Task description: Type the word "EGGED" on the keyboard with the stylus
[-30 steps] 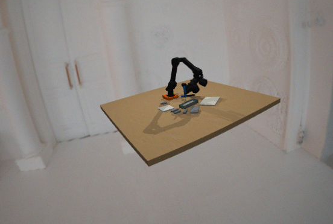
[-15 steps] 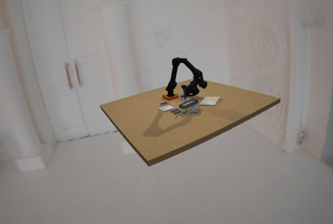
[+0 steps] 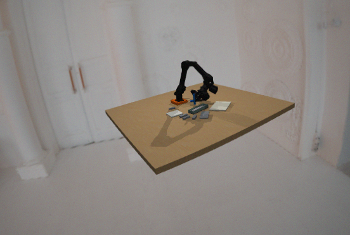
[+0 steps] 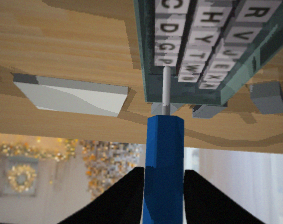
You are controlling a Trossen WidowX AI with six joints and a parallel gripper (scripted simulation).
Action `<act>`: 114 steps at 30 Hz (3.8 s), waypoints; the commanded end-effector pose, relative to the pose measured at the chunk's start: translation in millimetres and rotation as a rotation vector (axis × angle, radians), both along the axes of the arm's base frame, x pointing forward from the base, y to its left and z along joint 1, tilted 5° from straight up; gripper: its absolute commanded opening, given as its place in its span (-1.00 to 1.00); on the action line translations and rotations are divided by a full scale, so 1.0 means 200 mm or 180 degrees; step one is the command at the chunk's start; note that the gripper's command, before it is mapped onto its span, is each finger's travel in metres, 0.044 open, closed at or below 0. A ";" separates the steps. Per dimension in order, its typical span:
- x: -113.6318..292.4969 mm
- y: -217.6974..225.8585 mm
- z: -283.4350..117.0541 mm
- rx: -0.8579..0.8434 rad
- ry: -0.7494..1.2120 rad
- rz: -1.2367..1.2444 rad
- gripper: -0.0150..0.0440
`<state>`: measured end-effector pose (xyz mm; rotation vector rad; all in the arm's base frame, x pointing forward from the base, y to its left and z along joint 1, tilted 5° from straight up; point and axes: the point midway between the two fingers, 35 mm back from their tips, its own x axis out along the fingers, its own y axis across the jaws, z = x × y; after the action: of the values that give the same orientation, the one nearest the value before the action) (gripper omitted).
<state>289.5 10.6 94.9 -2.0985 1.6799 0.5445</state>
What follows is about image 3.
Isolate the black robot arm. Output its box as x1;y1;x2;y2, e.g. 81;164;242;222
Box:
174;60;218;102

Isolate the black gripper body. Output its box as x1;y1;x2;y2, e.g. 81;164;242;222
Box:
190;86;209;99

